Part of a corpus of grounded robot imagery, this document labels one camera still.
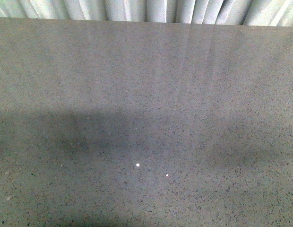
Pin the white pleated curtain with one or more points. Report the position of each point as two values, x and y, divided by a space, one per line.
215 12

